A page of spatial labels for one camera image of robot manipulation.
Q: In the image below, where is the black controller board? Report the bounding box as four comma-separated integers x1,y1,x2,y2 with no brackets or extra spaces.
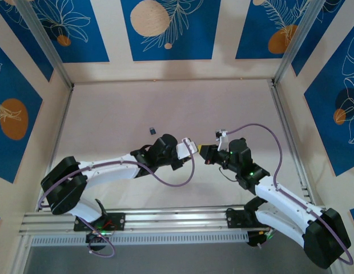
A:
85,230,109,252
247,229,276,248

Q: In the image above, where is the thin black right gripper cable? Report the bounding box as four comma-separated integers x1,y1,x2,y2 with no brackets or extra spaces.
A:
218,166,238,182

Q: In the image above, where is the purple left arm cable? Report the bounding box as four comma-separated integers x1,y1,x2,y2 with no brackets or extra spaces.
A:
37,141,195,258

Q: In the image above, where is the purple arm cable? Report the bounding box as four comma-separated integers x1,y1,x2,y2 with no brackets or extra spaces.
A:
227,123,354,265
37,141,195,258

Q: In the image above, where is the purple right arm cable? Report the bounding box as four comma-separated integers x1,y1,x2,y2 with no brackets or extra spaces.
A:
227,123,354,265

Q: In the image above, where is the aluminium table side rail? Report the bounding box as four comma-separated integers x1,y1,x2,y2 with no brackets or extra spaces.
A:
268,79,313,202

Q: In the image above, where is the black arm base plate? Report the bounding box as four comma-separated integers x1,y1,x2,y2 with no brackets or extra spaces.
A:
226,209,269,229
73,212,126,232

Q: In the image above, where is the long aluminium base rail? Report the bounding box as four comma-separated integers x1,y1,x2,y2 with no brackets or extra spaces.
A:
18,204,333,236

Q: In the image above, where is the white slotted cable duct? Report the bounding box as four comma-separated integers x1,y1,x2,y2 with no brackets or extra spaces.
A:
30,230,250,247

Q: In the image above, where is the aluminium frame post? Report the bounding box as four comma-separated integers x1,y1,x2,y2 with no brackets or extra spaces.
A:
271,0,347,86
14,0,75,90

